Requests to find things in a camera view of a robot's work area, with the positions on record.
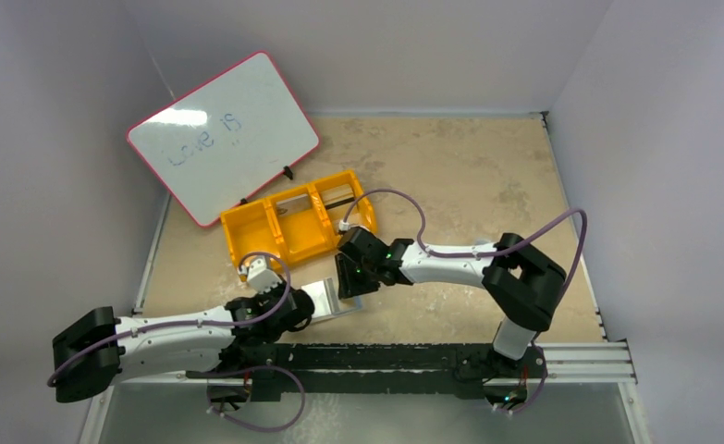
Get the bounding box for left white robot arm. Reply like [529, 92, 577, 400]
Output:
[47, 285, 315, 403]

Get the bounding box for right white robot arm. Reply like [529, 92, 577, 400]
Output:
[337, 227, 568, 361]

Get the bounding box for cards in right compartment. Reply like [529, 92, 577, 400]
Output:
[319, 184, 356, 235]

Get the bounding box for card in middle compartment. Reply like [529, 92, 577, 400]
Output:
[275, 193, 313, 217]

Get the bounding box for yellow plastic compartment tray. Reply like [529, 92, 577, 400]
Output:
[220, 170, 377, 269]

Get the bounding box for black whiteboard stand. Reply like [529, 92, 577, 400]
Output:
[239, 166, 294, 205]

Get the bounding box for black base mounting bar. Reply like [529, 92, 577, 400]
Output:
[190, 340, 547, 404]

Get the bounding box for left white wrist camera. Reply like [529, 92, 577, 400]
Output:
[238, 256, 284, 293]

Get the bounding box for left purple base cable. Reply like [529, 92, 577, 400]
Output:
[204, 359, 310, 433]

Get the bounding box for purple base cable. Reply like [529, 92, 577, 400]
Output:
[493, 364, 553, 416]
[204, 359, 310, 433]

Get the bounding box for white board with pink frame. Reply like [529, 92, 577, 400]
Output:
[126, 51, 320, 227]

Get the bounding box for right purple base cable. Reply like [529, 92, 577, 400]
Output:
[493, 364, 553, 416]

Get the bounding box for aluminium rail frame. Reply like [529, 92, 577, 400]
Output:
[80, 110, 651, 444]

